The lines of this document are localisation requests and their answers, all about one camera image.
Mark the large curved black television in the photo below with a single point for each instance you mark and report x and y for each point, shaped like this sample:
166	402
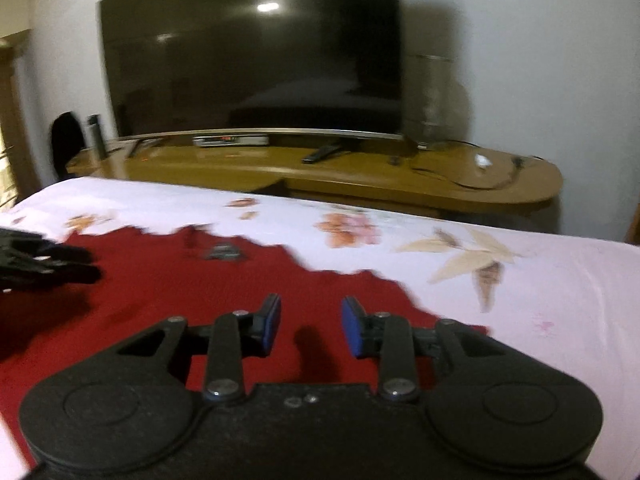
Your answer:
250	60

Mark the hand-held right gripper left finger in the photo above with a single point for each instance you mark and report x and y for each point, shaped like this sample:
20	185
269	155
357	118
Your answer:
271	325

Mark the black chair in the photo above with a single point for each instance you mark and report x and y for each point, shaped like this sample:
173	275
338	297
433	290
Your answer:
66	145

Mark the red beaded knit sweater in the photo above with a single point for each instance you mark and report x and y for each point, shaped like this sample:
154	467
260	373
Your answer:
150	300

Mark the dark thermos bottle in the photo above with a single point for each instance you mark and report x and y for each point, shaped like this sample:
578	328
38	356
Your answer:
96	135

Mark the black remote control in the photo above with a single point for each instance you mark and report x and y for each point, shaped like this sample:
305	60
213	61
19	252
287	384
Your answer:
322	153

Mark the silver set-top box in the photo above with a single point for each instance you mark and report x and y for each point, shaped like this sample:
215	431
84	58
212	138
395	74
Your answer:
230	140

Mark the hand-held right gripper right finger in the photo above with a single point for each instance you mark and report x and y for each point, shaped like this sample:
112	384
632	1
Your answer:
352	327

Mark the wooden television stand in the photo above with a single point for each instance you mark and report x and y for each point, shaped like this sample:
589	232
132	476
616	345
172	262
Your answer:
350	175

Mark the floral white bedsheet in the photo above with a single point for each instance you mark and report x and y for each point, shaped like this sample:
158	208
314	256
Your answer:
550	300

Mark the clear glass vase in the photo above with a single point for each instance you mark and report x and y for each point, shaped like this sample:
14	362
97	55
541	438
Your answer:
430	100

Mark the small white object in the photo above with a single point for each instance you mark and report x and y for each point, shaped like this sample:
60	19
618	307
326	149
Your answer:
482	160

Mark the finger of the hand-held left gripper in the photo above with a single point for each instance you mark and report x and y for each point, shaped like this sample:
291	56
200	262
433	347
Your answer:
45	250
55	275

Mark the light wooden cabinet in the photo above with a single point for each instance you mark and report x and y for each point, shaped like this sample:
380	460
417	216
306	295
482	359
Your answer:
15	125

